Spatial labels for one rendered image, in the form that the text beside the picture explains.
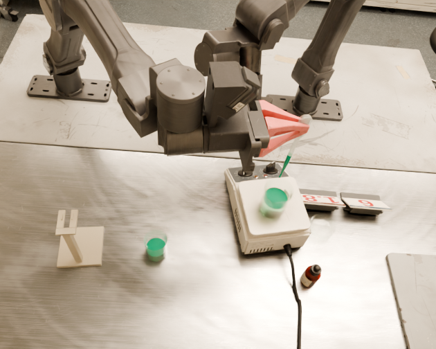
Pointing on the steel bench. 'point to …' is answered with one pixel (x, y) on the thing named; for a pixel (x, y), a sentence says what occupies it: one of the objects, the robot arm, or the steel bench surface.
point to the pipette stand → (78, 243)
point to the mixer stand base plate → (422, 298)
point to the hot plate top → (255, 224)
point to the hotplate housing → (287, 240)
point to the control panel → (255, 173)
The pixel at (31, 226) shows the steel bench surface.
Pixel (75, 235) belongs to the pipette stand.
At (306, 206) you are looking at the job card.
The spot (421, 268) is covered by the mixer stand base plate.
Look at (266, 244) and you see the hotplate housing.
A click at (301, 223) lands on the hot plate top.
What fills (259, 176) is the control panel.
